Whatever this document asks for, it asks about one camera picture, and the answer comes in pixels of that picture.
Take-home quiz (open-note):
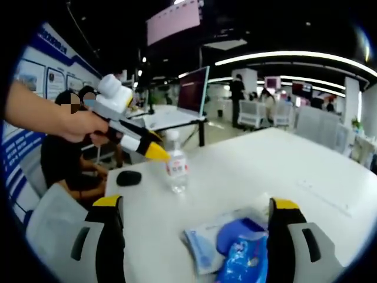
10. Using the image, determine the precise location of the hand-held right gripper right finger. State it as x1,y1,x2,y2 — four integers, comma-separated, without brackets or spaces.
266,196,345,283

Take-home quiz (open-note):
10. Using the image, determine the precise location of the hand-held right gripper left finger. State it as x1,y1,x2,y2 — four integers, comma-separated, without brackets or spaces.
58,194,126,283

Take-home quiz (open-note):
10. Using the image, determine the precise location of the clear plastic water bottle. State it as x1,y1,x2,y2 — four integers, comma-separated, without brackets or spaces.
164,130,189,194

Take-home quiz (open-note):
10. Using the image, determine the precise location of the black computer mouse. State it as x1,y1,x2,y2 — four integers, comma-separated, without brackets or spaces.
116,170,143,187

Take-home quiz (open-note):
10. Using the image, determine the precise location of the blue plastic bag package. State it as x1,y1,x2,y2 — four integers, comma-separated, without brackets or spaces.
216,232,270,283

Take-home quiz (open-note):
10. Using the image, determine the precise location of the mask pack with blue oval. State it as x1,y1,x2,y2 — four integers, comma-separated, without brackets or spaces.
184,206,269,275

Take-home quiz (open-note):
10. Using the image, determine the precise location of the person's left hand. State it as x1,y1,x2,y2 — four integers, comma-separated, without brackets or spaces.
61,109,110,147

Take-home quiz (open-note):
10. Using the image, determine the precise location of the white standing desk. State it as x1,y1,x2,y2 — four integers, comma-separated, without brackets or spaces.
126,104,207,148

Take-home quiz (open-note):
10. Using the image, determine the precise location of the white mesh office chair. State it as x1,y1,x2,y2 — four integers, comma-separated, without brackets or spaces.
25,184,95,283

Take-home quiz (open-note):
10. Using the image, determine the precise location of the desk monitor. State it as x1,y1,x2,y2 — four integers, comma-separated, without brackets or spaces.
176,66,211,118

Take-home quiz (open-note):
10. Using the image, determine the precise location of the white table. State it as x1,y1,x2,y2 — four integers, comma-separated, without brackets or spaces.
104,126,377,283

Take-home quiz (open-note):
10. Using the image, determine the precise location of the pink ceiling-hung screen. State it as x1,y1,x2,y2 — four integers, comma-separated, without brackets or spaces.
146,0,203,47

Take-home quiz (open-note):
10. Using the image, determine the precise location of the white background office chair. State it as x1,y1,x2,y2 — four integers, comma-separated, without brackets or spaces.
273,101,295,127
237,100,262,129

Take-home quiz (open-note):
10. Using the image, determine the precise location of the grey office partition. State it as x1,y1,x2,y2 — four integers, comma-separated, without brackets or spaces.
296,106,339,143

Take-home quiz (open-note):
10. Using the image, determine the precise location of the ceiling air conditioner unit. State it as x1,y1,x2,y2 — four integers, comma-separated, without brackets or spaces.
203,38,249,51

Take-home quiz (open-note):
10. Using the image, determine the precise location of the short ceiling light strip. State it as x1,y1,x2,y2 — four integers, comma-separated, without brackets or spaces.
279,75,346,91

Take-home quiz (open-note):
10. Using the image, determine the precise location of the long curved ceiling light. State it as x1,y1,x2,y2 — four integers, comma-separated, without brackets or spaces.
214,50,377,77

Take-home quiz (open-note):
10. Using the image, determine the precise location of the blue white wall poster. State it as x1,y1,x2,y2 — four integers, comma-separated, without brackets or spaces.
0,23,102,219

